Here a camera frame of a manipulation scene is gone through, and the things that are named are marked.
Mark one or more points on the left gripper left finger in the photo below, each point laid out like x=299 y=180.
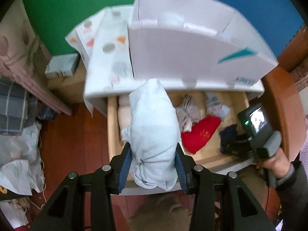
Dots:
x=65 y=209

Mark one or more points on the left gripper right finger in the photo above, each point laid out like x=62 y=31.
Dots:
x=222 y=202

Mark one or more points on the blue floral lace sock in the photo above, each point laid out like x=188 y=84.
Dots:
x=215 y=108

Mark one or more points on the wooden top drawer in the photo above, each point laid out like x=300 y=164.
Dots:
x=209 y=156

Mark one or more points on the pale blue garment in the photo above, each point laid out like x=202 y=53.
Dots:
x=153 y=134

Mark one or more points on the navy patterned underwear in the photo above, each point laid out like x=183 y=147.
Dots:
x=229 y=137

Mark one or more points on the red embroidered underwear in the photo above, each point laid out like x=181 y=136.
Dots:
x=200 y=134

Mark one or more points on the taupe knotted underwear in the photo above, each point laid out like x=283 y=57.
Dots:
x=188 y=114

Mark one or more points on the person right hand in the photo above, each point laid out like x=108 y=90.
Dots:
x=278 y=164

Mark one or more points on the person right sleeve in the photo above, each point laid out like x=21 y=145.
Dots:
x=292 y=191

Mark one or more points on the orange wooden furniture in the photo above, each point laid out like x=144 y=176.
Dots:
x=281 y=98

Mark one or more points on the white floral bedsheet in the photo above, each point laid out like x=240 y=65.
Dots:
x=21 y=169

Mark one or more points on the plaid grey blanket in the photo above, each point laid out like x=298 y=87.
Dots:
x=18 y=108

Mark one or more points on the brown cardboard box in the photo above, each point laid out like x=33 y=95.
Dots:
x=70 y=89

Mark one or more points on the white XINCCI shoe box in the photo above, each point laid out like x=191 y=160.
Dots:
x=196 y=39

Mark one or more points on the small teal white box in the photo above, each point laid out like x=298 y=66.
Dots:
x=61 y=66

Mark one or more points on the floral pink curtain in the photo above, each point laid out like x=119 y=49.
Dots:
x=24 y=57

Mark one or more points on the patterned white cover sheet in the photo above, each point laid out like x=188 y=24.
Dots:
x=102 y=48

